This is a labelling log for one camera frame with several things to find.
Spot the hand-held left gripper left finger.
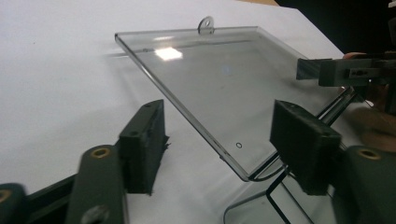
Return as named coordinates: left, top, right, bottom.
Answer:
left=64, top=98, right=171, bottom=224

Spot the clear plastic compartment box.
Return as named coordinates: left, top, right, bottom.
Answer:
left=114, top=16, right=360, bottom=224

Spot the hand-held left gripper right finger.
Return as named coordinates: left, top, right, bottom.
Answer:
left=269, top=99, right=396, bottom=224

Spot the dark curtain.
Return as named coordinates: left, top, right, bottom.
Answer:
left=275, top=0, right=396, bottom=60

